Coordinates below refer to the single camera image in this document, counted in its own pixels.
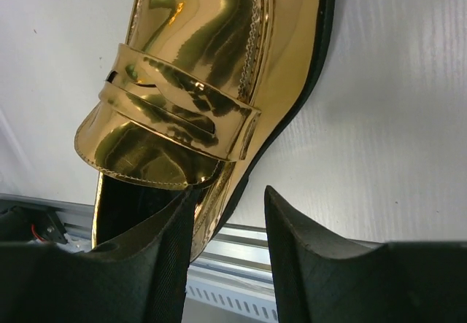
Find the gold pointed shoe front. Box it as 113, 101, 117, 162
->
74, 0, 335, 259

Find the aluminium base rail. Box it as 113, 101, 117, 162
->
1, 193, 272, 284

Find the white slotted cable duct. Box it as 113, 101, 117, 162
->
186, 279, 279, 322

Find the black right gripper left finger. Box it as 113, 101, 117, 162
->
1, 190, 198, 322

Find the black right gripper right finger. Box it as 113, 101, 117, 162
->
264, 187, 466, 322

